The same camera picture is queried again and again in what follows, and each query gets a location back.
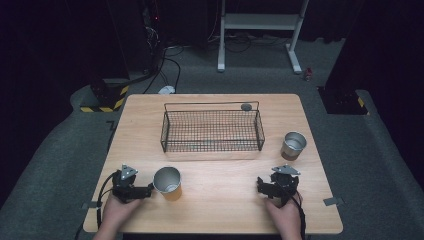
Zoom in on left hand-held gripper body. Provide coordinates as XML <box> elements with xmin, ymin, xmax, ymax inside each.
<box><xmin>111</xmin><ymin>163</ymin><xmax>139</xmax><ymax>204</ymax></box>

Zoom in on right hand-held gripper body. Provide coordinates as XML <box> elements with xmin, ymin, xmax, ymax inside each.
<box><xmin>270</xmin><ymin>164</ymin><xmax>301</xmax><ymax>207</ymax></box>

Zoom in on orange paper cup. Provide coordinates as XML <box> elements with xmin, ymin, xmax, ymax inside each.
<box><xmin>152</xmin><ymin>166</ymin><xmax>183</xmax><ymax>202</ymax></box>

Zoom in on plain steel cup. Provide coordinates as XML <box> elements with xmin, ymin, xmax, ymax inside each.
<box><xmin>280</xmin><ymin>130</ymin><xmax>308</xmax><ymax>162</ymax></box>

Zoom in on black wire basket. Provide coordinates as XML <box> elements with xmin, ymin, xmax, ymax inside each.
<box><xmin>160</xmin><ymin>100</ymin><xmax>267</xmax><ymax>154</ymax></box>

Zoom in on person's left hand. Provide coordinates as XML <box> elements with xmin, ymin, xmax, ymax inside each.
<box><xmin>100</xmin><ymin>193</ymin><xmax>143</xmax><ymax>232</ymax></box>

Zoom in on person's right hand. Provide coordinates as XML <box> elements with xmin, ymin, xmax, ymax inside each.
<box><xmin>264</xmin><ymin>196</ymin><xmax>303</xmax><ymax>234</ymax></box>

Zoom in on grey tape piece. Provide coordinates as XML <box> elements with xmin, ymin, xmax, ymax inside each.
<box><xmin>81</xmin><ymin>201</ymin><xmax>104</xmax><ymax>210</ymax></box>
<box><xmin>322</xmin><ymin>196</ymin><xmax>345</xmax><ymax>207</ymax></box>

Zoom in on black yellow striped base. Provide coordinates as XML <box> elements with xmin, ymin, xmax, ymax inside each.
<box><xmin>79</xmin><ymin>77</ymin><xmax>131</xmax><ymax>114</ymax></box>

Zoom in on black base with yellow mark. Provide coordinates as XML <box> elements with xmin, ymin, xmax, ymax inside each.
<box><xmin>317</xmin><ymin>85</ymin><xmax>370</xmax><ymax>116</ymax></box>

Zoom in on dark equipment tower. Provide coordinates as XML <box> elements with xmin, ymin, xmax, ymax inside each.
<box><xmin>139</xmin><ymin>0</ymin><xmax>168</xmax><ymax>75</ymax></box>

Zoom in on white metal stand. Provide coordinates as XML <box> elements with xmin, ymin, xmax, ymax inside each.
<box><xmin>216</xmin><ymin>0</ymin><xmax>311</xmax><ymax>75</ymax></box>

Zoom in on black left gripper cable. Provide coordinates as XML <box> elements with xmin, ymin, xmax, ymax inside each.
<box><xmin>95</xmin><ymin>170</ymin><xmax>120</xmax><ymax>231</ymax></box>

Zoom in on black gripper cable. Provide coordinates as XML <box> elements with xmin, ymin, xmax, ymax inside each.
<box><xmin>95</xmin><ymin>170</ymin><xmax>120</xmax><ymax>231</ymax></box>
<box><xmin>289</xmin><ymin>192</ymin><xmax>308</xmax><ymax>240</ymax></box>

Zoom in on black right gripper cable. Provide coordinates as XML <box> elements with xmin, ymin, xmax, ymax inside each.
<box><xmin>289</xmin><ymin>192</ymin><xmax>308</xmax><ymax>240</ymax></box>

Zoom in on black floor cables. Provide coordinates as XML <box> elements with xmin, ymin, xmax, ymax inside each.
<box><xmin>142</xmin><ymin>45</ymin><xmax>183</xmax><ymax>95</ymax></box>

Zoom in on cables under white stand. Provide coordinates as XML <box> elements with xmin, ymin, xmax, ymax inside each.
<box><xmin>207</xmin><ymin>30</ymin><xmax>292</xmax><ymax>54</ymax></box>

